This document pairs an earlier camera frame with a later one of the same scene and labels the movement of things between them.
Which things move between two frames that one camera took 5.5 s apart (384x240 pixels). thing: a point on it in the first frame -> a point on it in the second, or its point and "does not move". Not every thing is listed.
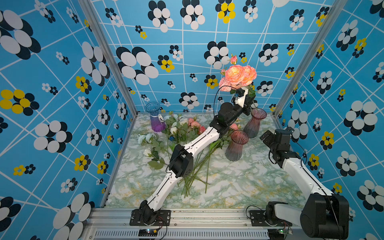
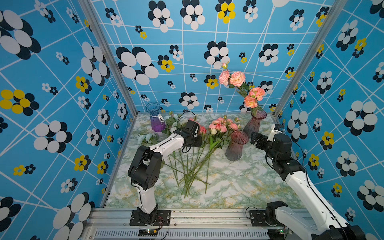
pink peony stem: (236, 76) -> (251, 101)
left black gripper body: (235, 112) -> (196, 141)
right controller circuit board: (278, 234) does not move
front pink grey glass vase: (233, 152) does not move
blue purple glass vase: (157, 122) does not move
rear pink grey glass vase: (252, 128) does not move
